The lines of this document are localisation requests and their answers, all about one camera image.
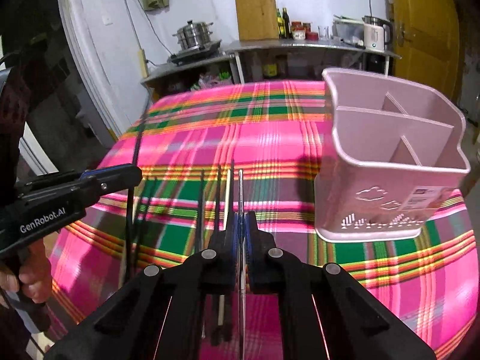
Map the pink plastic utensil holder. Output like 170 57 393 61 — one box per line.
314 68 470 243

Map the light wooden chopstick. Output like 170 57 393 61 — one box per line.
217 168 232 327

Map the metal kitchen shelf table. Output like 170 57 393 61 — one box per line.
225 39 400 84

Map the person's left hand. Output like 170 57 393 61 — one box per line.
1 239 52 304

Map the pink plaid tablecloth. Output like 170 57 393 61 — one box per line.
45 79 480 360

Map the lower metal side shelf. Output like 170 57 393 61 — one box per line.
141 54 241 98

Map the black induction cooker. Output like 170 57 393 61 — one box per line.
168 40 221 66

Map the stainless steel steamer pot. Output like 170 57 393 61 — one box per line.
173 20 213 50

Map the red lidded jar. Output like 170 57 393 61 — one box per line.
290 21 306 40

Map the dark oil bottle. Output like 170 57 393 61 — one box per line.
282 7 292 39

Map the wooden cutting board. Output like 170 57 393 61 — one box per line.
235 0 278 41

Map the white electric kettle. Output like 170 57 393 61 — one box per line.
362 16 394 52

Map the yellow wooden door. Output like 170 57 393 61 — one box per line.
391 0 461 100

